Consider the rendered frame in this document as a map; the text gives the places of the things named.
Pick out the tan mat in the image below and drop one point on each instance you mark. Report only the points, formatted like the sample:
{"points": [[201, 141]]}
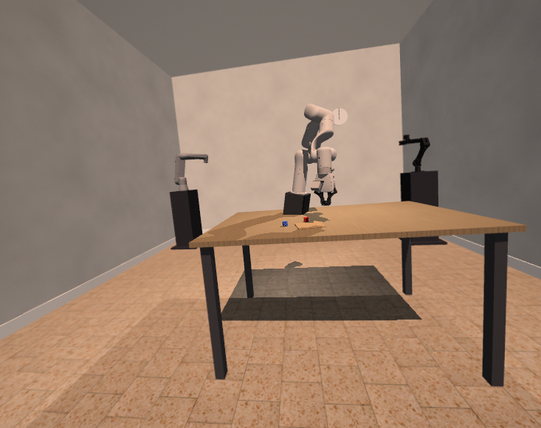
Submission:
{"points": [[309, 225]]}

